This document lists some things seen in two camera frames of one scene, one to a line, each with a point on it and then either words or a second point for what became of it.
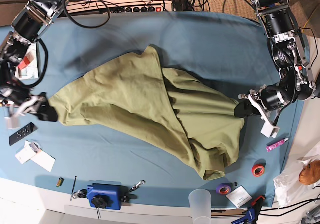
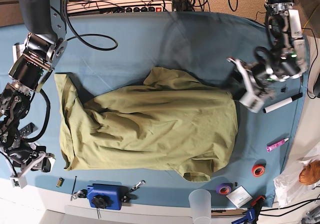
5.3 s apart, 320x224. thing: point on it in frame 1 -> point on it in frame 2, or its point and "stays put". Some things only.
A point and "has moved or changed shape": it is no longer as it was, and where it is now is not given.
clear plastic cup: [200, 204] stays put
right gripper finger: [46, 112] -> [46, 165]
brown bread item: [310, 174] stays put
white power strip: [160, 3] stays put
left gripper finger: [244, 108] -> [238, 85]
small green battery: [60, 182] stays put
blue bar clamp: [253, 213] stays put
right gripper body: [29, 106] -> [40, 155]
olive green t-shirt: [136, 92] has moved or changed shape
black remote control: [22, 133] stays put
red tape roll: [258, 169] stays put
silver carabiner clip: [137, 185] stays put
